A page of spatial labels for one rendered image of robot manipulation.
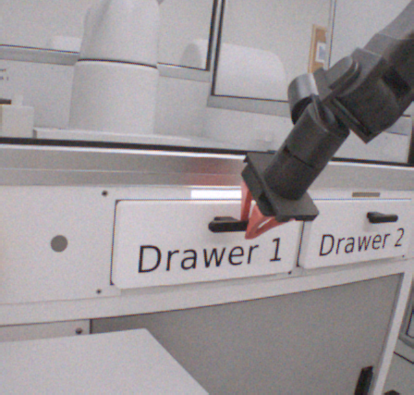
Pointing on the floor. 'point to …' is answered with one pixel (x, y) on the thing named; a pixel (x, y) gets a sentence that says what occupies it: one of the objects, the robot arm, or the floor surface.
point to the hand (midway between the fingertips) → (249, 229)
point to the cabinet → (251, 329)
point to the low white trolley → (93, 366)
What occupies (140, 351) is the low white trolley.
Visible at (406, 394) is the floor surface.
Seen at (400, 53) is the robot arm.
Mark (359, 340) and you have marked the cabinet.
